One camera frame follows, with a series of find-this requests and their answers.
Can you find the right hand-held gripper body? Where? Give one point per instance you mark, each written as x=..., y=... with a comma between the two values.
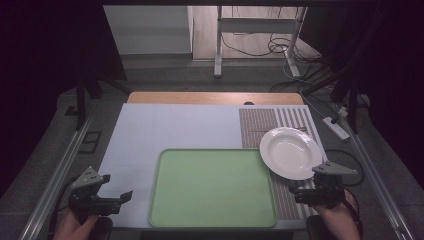
x=333, y=169

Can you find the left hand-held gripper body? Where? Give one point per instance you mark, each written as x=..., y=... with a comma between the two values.
x=87, y=179

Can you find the white plate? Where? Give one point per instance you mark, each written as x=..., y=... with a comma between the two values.
x=288, y=153

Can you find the person's right hand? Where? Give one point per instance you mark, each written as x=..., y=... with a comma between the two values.
x=340, y=221

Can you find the person's left hand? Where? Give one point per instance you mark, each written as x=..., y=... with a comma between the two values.
x=71, y=228

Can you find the white power strip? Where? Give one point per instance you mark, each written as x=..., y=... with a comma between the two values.
x=336, y=128

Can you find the black stand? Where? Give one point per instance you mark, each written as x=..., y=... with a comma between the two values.
x=80, y=103
x=351, y=96

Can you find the grey striped mat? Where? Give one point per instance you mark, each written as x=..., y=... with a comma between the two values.
x=256, y=123

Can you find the pale blue table mat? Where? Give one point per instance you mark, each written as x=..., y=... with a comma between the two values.
x=173, y=126

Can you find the green tray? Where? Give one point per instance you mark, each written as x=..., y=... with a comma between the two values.
x=211, y=188

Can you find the wooden table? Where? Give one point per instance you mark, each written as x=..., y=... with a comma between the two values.
x=213, y=98

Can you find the white cabinet panel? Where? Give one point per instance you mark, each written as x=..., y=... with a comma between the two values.
x=146, y=30

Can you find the aluminium rail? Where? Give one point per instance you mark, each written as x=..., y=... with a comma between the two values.
x=376, y=186
x=53, y=186

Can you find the black square floor frame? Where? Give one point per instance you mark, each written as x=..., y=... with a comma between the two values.
x=90, y=142

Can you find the white metal desk frame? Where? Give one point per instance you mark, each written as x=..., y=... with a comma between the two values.
x=218, y=40

